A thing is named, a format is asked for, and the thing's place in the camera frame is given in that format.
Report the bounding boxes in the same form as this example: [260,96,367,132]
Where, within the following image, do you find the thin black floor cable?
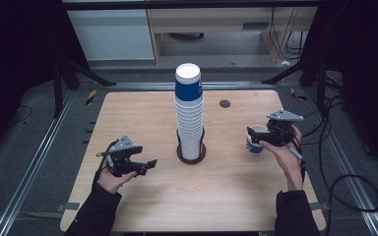
[8,104,34,126]

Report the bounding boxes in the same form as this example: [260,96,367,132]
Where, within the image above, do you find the hanging black cables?
[270,7,307,63]

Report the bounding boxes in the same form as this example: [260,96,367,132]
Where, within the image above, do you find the person's left hand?
[97,162,138,195]

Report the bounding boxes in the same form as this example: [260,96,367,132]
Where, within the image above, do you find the black metal stand leg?
[52,48,117,119]
[261,48,329,114]

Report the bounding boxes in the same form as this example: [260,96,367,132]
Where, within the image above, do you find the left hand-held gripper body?
[106,135,138,178]

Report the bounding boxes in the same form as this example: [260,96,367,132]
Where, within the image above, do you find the person's right hand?
[259,124,306,193]

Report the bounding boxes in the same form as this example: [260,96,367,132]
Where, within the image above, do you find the right hand-held gripper cable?
[288,136,307,183]

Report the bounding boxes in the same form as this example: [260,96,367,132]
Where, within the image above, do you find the hand-held gripper cable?
[288,136,307,183]
[93,140,119,189]

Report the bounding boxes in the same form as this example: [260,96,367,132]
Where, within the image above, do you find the white cabinet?
[67,9,156,62]

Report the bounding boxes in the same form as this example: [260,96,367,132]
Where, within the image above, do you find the stack of paper cups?
[174,62,205,161]

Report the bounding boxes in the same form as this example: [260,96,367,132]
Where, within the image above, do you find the black cup holder stand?
[175,127,207,165]

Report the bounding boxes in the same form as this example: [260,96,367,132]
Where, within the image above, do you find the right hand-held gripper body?
[266,108,304,148]

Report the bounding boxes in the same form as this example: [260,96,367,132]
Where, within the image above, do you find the yellow black tape strip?
[289,88,308,101]
[85,88,97,106]

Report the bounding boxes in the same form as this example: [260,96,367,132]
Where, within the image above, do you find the blue white paper cup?
[245,124,270,155]

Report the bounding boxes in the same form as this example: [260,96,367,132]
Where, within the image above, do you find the aluminium floor rail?
[106,81,277,91]
[303,89,378,236]
[0,89,76,236]

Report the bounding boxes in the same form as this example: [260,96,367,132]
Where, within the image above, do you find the grey table bracket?
[309,202,331,211]
[57,202,81,213]

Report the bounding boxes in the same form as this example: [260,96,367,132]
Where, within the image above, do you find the left hand-held gripper cable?
[93,140,119,189]

